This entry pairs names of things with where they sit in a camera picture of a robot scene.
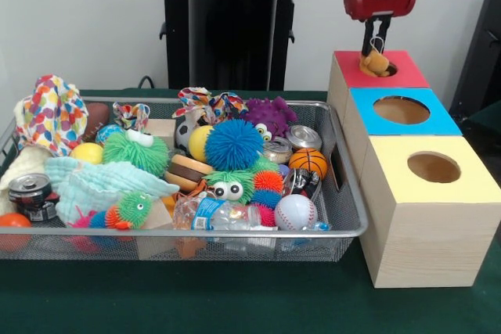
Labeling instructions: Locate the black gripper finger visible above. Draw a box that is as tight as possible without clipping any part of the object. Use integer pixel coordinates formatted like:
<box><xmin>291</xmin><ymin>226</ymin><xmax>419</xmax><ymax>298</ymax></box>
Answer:
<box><xmin>361</xmin><ymin>19</ymin><xmax>376</xmax><ymax>57</ymax></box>
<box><xmin>377</xmin><ymin>16</ymin><xmax>392</xmax><ymax>53</ymax></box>

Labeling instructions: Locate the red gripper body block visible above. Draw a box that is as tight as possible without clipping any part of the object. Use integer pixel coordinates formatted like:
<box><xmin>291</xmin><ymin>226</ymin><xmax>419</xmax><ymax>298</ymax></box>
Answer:
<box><xmin>343</xmin><ymin>0</ymin><xmax>418</xmax><ymax>23</ymax></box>

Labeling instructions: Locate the brown monkey plush toy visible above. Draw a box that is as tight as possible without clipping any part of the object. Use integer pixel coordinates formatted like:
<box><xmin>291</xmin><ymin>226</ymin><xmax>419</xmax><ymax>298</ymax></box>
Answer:
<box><xmin>359</xmin><ymin>35</ymin><xmax>391</xmax><ymax>78</ymax></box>

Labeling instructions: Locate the crushed red soda can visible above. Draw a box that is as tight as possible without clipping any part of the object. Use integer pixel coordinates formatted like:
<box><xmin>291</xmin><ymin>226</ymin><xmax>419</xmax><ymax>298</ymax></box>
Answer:
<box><xmin>282</xmin><ymin>167</ymin><xmax>324</xmax><ymax>199</ymax></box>

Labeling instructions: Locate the blue fuzzy ball toy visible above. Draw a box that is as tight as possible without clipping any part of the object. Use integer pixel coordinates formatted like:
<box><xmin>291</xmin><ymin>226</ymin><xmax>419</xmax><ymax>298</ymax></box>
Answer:
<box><xmin>204</xmin><ymin>118</ymin><xmax>264</xmax><ymax>173</ymax></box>

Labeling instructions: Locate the toy hamburger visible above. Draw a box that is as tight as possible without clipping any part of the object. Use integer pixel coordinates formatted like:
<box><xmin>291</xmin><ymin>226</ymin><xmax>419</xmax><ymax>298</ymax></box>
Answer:
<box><xmin>164</xmin><ymin>153</ymin><xmax>211</xmax><ymax>193</ymax></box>

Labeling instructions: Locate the crushed clear plastic bottle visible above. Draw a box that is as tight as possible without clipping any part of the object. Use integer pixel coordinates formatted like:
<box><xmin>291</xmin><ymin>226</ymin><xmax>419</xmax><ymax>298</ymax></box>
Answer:
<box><xmin>173</xmin><ymin>196</ymin><xmax>279</xmax><ymax>232</ymax></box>

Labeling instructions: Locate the wooden box with three holes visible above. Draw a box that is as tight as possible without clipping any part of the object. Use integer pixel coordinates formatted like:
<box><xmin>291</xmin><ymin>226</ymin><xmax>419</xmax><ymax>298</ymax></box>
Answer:
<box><xmin>326</xmin><ymin>50</ymin><xmax>501</xmax><ymax>289</ymax></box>

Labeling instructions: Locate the shallow clear mesh bin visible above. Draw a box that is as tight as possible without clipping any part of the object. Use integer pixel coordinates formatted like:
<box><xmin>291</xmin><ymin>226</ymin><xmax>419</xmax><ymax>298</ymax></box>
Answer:
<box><xmin>0</xmin><ymin>95</ymin><xmax>369</xmax><ymax>261</ymax></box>

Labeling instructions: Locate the black monitor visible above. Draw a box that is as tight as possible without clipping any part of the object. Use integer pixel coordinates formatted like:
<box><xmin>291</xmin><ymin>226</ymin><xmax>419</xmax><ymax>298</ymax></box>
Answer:
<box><xmin>449</xmin><ymin>0</ymin><xmax>501</xmax><ymax>116</ymax></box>

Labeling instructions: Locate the dark green tablecloth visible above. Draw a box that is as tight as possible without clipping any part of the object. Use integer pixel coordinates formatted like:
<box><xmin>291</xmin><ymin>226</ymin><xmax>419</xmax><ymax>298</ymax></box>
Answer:
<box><xmin>464</xmin><ymin>99</ymin><xmax>501</xmax><ymax>143</ymax></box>
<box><xmin>0</xmin><ymin>88</ymin><xmax>501</xmax><ymax>334</ymax></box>

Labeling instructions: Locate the small toy basketball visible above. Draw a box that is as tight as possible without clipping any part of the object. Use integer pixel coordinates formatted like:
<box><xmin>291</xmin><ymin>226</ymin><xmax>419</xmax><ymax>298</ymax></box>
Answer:
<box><xmin>288</xmin><ymin>148</ymin><xmax>328</xmax><ymax>179</ymax></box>

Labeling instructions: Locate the white dimpled ball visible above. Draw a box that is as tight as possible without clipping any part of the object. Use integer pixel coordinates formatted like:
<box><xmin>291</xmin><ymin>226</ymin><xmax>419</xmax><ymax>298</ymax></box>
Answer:
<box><xmin>273</xmin><ymin>194</ymin><xmax>318</xmax><ymax>232</ymax></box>

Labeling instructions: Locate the green fuzzy toy with eyes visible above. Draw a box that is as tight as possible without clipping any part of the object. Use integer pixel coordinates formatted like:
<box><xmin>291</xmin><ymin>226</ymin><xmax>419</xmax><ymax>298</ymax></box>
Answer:
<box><xmin>103</xmin><ymin>128</ymin><xmax>171</xmax><ymax>177</ymax></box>

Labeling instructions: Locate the mint green cloth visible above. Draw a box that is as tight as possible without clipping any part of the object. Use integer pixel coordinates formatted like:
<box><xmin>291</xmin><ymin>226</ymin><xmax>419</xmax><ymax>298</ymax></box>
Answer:
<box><xmin>45</xmin><ymin>156</ymin><xmax>180</xmax><ymax>228</ymax></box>

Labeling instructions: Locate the colourful dotted cloth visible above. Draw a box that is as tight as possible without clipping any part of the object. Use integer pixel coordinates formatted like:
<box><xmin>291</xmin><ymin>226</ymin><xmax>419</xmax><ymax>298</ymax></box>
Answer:
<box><xmin>15</xmin><ymin>74</ymin><xmax>92</xmax><ymax>157</ymax></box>

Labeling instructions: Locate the black soda can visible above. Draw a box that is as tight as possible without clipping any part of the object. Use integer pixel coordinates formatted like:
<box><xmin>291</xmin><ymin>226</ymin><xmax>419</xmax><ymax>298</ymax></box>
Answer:
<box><xmin>7</xmin><ymin>172</ymin><xmax>61</xmax><ymax>222</ymax></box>

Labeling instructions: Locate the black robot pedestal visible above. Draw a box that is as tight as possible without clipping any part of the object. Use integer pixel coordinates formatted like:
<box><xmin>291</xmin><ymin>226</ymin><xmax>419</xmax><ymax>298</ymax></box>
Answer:
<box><xmin>151</xmin><ymin>0</ymin><xmax>315</xmax><ymax>92</ymax></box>

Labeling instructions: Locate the black cable loop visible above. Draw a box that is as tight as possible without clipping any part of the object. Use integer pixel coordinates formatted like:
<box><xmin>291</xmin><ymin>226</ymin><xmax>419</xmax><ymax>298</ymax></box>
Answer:
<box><xmin>137</xmin><ymin>74</ymin><xmax>157</xmax><ymax>91</ymax></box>

